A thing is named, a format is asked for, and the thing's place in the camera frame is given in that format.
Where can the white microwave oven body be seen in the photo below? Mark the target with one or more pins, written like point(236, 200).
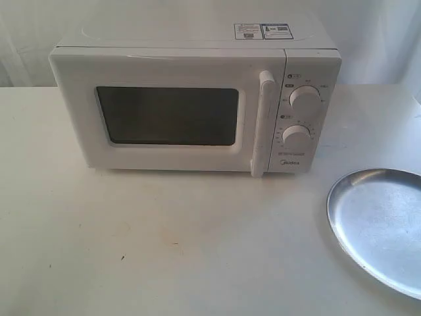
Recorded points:
point(311, 60)

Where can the white blue warning label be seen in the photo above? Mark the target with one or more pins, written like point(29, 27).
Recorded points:
point(270, 31)

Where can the white control knob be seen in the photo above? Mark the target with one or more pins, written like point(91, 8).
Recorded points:
point(296, 137)
point(305, 97)

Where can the round silver metal plate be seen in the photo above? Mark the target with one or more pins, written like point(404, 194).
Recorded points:
point(375, 216)

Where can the lower white control knob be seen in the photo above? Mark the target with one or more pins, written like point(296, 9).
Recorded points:
point(296, 137)

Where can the upper white control knob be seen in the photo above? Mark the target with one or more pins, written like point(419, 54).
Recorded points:
point(305, 97)

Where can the white microwave door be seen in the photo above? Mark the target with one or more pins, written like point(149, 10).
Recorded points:
point(172, 109)

